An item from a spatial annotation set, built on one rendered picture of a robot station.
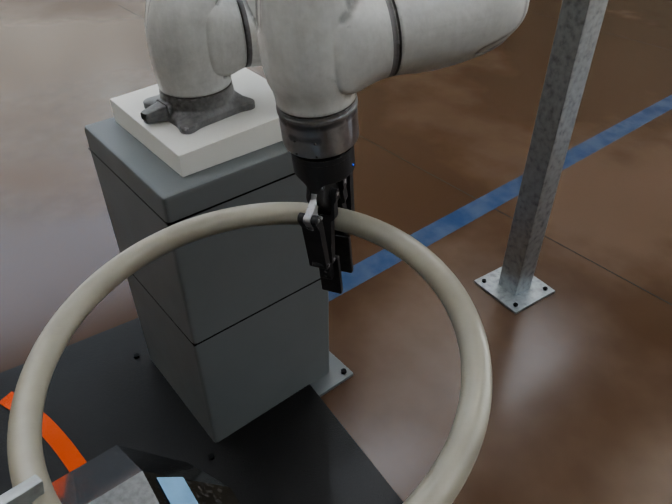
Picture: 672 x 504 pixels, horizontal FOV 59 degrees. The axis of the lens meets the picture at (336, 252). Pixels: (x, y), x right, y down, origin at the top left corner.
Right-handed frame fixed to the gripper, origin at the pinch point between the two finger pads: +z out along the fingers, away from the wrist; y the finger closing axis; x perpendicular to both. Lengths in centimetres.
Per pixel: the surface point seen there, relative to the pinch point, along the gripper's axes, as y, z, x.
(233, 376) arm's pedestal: -14, 66, -39
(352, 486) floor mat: -6, 88, -6
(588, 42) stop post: -107, 14, 28
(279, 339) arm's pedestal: -27, 64, -32
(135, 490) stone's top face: 36.4, 2.5, -9.6
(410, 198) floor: -140, 105, -29
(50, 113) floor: -151, 98, -236
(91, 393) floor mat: -5, 84, -86
